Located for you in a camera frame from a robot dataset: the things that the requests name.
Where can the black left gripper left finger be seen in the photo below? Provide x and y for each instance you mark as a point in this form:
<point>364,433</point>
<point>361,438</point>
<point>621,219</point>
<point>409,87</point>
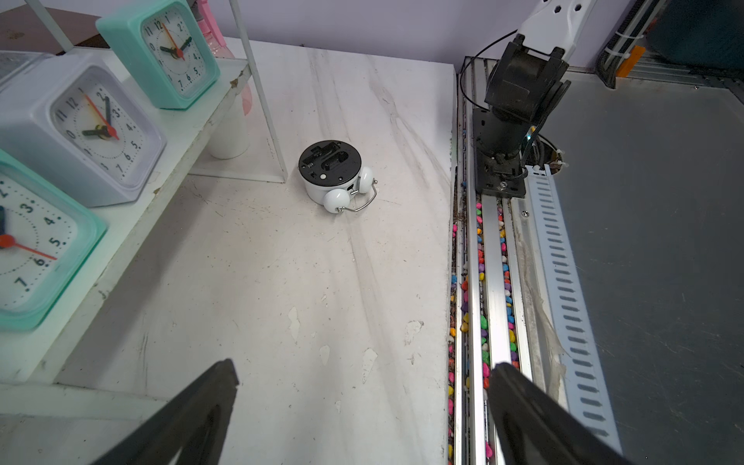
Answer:
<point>190,429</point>

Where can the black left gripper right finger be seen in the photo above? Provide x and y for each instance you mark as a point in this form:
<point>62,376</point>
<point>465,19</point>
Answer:
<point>533,429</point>

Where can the mint green alarm clock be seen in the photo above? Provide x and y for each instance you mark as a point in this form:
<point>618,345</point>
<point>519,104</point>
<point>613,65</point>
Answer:
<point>162,47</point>
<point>46,237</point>

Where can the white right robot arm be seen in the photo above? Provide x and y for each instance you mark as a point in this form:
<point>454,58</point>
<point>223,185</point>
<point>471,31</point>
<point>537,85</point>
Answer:
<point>522,90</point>

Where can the green succulent in white pot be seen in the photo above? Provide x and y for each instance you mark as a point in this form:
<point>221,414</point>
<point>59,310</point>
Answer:
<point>230,138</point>

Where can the pink spray bottle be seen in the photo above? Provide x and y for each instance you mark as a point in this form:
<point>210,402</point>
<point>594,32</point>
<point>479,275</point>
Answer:
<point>210,29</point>

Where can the brown wooden step stand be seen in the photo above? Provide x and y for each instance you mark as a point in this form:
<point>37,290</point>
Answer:
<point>23,31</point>

